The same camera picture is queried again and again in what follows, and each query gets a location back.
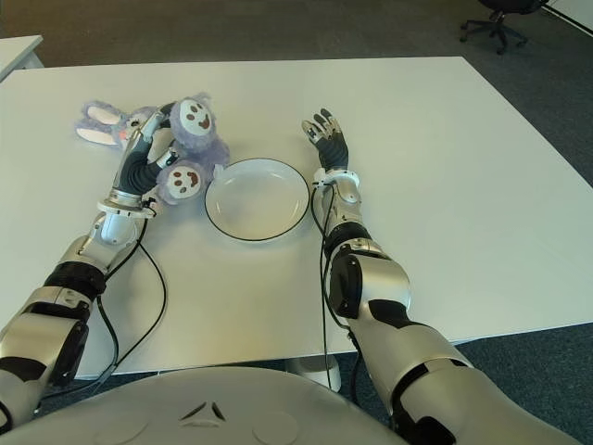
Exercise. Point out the white side desk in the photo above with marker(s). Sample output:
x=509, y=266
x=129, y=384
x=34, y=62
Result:
x=16, y=53

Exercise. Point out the white plate black rim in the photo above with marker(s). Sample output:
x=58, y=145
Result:
x=257, y=199

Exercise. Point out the purple plush rabbit doll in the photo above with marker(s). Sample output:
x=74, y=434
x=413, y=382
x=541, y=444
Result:
x=194, y=139

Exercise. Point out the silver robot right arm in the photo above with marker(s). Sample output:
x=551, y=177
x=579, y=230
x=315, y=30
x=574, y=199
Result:
x=384, y=283

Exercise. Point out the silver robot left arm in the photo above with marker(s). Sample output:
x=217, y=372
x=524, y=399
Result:
x=41, y=324

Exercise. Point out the white table leg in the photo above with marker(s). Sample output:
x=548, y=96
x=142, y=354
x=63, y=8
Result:
x=315, y=373

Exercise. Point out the silver robot torso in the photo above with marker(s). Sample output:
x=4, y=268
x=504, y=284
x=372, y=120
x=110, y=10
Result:
x=208, y=412

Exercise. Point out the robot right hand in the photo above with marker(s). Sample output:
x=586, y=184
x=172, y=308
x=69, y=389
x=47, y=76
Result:
x=333, y=148

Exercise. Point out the black office chair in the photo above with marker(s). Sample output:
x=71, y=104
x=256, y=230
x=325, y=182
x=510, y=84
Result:
x=495, y=25

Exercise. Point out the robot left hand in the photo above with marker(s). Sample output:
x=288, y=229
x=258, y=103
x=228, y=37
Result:
x=136, y=171

